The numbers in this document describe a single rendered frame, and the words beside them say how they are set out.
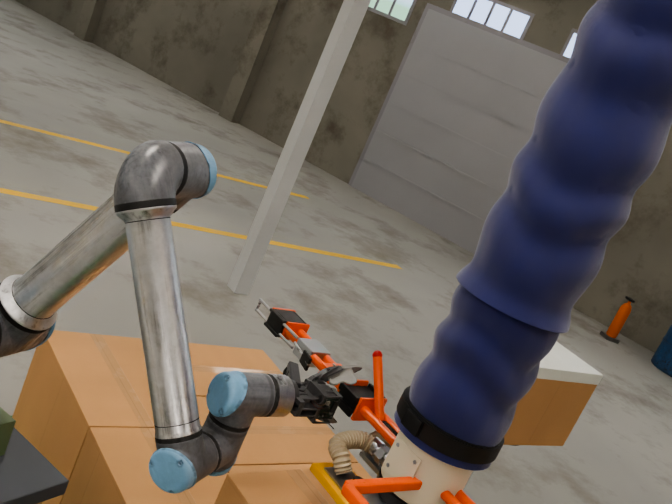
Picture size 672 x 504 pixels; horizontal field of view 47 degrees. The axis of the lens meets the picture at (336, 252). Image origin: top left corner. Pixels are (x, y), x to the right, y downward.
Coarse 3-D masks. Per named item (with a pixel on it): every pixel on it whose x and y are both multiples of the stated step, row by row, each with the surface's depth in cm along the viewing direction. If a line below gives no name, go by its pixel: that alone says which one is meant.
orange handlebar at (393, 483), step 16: (288, 336) 199; (304, 336) 200; (320, 368) 187; (368, 416) 173; (384, 432) 168; (352, 480) 143; (368, 480) 145; (384, 480) 148; (400, 480) 150; (416, 480) 153; (352, 496) 139; (448, 496) 153; (464, 496) 155
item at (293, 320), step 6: (282, 312) 205; (288, 312) 206; (294, 312) 208; (288, 318) 202; (294, 318) 204; (300, 318) 206; (288, 324) 200; (294, 324) 201; (300, 324) 202; (306, 324) 204; (294, 330) 202; (306, 330) 204
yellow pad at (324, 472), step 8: (312, 464) 167; (320, 464) 168; (328, 464) 169; (312, 472) 167; (320, 472) 165; (328, 472) 165; (352, 472) 169; (320, 480) 164; (328, 480) 163; (336, 480) 163; (344, 480) 165; (328, 488) 162; (336, 488) 162; (336, 496) 160
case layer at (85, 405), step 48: (96, 336) 296; (48, 384) 272; (96, 384) 265; (144, 384) 278; (48, 432) 265; (96, 432) 240; (144, 432) 250; (288, 432) 289; (96, 480) 231; (144, 480) 228
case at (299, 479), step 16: (224, 480) 176; (240, 480) 175; (256, 480) 178; (272, 480) 180; (288, 480) 183; (304, 480) 186; (224, 496) 175; (240, 496) 171; (256, 496) 172; (272, 496) 174; (288, 496) 177; (304, 496) 180; (320, 496) 182
